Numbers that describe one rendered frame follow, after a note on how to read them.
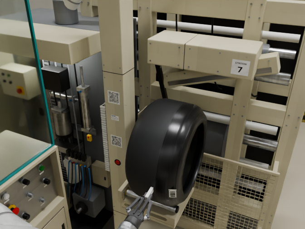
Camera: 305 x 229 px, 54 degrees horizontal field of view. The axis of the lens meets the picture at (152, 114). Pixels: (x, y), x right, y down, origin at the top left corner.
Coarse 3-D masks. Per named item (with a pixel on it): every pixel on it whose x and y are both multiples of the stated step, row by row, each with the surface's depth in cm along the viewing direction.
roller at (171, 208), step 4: (128, 192) 186; (132, 192) 186; (132, 196) 185; (136, 196) 184; (152, 204) 181; (156, 204) 179; (160, 204) 178; (164, 208) 177; (168, 208) 176; (172, 208) 175; (176, 208) 175; (176, 212) 175
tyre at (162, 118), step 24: (144, 120) 157; (168, 120) 154; (192, 120) 157; (144, 144) 152; (168, 144) 148; (192, 144) 201; (144, 168) 152; (168, 168) 147; (192, 168) 197; (144, 192) 160; (168, 192) 152
